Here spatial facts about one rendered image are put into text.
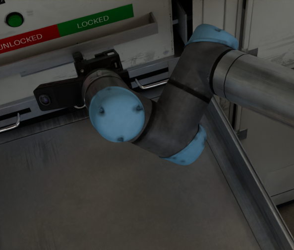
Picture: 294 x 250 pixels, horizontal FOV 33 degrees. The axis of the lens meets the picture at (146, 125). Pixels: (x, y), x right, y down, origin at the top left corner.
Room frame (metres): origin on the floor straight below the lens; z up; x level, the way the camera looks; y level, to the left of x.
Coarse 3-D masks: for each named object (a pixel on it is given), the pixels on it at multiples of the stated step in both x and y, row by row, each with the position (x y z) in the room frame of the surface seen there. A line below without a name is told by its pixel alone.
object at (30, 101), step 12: (180, 48) 0.86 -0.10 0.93; (156, 60) 0.83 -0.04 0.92; (168, 60) 0.82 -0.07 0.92; (132, 72) 0.80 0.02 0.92; (144, 72) 0.81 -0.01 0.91; (156, 72) 0.82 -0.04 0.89; (168, 72) 0.82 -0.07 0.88; (132, 84) 0.80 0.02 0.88; (144, 84) 0.81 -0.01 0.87; (0, 108) 0.74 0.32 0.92; (12, 108) 0.75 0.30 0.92; (24, 108) 0.75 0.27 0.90; (36, 108) 0.76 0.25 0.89; (0, 120) 0.74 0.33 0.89; (12, 120) 0.74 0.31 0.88
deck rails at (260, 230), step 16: (208, 112) 0.71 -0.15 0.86; (208, 128) 0.66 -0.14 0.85; (224, 128) 0.62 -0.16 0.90; (208, 144) 0.62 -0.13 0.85; (224, 144) 0.62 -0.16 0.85; (224, 160) 0.57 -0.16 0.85; (240, 160) 0.54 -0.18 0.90; (240, 176) 0.53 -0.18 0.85; (240, 192) 0.49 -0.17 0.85; (256, 192) 0.47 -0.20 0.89; (240, 208) 0.46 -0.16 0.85; (256, 208) 0.45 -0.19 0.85; (256, 224) 0.42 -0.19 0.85; (272, 224) 0.40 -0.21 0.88; (256, 240) 0.39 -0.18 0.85; (272, 240) 0.38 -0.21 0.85; (288, 240) 0.35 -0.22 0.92
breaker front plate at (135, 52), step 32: (32, 0) 0.78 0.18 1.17; (64, 0) 0.79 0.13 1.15; (96, 0) 0.81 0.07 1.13; (128, 0) 0.82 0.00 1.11; (160, 0) 0.83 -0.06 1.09; (0, 32) 0.77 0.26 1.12; (96, 32) 0.80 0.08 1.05; (160, 32) 0.83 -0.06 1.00; (0, 64) 0.76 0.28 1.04; (64, 64) 0.78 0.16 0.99; (128, 64) 0.82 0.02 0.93; (0, 96) 0.76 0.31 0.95
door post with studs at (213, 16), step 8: (192, 0) 0.81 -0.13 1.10; (200, 0) 0.81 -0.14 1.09; (208, 0) 0.81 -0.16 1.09; (216, 0) 0.81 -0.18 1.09; (192, 8) 0.81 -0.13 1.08; (200, 8) 0.81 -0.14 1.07; (208, 8) 0.81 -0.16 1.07; (216, 8) 0.81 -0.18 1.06; (192, 16) 0.81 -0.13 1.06; (200, 16) 0.81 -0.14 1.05; (208, 16) 0.81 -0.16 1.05; (216, 16) 0.81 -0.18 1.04; (192, 24) 0.81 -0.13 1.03; (216, 24) 0.82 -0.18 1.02; (192, 32) 0.81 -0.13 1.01; (216, 96) 0.82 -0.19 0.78
